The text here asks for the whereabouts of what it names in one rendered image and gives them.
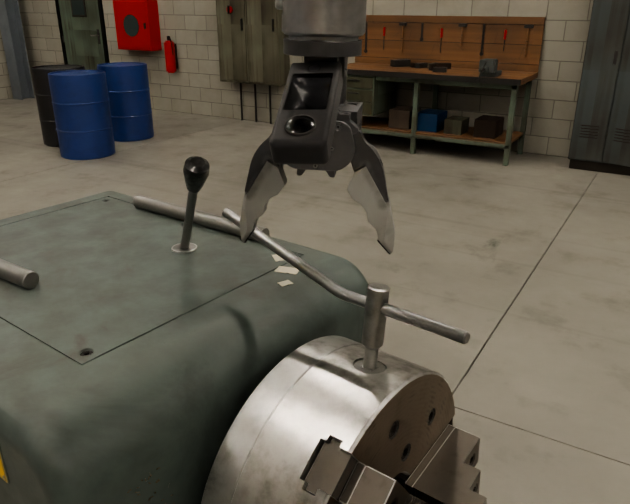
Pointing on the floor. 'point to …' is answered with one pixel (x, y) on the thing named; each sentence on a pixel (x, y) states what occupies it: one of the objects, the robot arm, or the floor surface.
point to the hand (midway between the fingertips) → (315, 251)
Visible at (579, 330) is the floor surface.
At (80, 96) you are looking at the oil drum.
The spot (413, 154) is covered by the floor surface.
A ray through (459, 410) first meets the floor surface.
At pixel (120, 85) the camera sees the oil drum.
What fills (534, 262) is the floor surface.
